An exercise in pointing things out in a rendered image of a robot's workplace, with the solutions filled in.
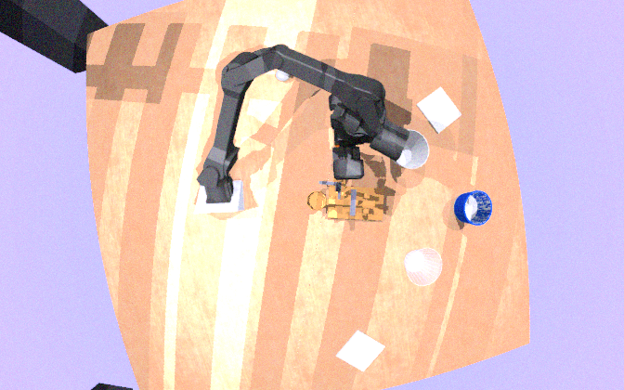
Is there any white flat square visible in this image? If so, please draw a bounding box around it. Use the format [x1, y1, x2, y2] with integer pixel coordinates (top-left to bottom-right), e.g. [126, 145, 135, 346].
[336, 330, 385, 371]
[417, 86, 462, 133]

